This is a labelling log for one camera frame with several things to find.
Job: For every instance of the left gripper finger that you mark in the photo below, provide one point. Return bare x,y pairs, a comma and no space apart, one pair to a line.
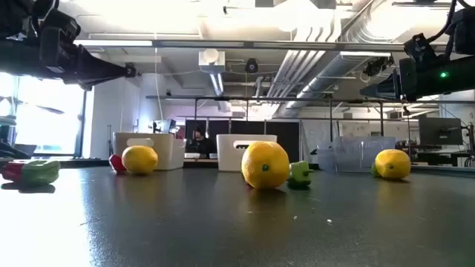
100,68
100,79

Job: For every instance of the yellow lemon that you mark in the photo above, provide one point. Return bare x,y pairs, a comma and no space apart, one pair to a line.
140,160
393,164
265,165

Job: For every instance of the small green bell pepper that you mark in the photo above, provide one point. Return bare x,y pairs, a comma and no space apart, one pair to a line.
373,170
300,173

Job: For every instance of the large green bell pepper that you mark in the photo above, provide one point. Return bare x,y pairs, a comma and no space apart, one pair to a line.
41,172

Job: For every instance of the red bell pepper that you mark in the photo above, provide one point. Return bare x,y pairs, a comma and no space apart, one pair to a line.
116,163
11,171

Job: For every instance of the dark computer monitor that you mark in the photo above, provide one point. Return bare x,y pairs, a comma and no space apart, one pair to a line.
439,131

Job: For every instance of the clear plastic bin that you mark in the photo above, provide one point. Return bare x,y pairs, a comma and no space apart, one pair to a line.
356,155

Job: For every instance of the small desk monitor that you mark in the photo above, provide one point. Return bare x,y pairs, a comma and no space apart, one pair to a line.
165,126

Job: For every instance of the dark laptop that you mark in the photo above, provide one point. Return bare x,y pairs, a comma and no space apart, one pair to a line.
25,149

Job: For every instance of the white plastic basket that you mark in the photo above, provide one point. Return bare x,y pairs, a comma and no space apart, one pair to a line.
165,152
228,157

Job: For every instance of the white ceiling box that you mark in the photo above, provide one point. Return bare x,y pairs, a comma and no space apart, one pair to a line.
211,61

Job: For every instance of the black partition panel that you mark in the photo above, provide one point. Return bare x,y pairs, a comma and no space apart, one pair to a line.
285,141

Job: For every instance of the person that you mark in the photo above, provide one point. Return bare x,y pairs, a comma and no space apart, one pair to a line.
202,145

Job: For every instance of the black overhead camera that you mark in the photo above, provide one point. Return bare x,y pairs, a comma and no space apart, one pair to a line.
130,70
251,66

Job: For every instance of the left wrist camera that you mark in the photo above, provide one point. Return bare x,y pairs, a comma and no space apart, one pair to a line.
55,48

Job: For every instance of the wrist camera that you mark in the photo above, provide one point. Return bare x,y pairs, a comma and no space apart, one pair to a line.
55,48
421,50

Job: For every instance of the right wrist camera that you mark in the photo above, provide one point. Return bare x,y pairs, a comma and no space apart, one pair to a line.
421,50

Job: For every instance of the black window post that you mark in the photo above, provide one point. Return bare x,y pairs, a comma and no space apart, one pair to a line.
81,126

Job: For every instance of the silver ceiling duct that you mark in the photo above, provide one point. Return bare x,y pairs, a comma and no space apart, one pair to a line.
334,70

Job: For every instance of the black metal rack frame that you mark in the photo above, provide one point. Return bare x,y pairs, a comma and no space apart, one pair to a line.
259,98

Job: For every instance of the metal overhead frame bar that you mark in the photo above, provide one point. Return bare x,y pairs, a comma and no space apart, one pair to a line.
259,45

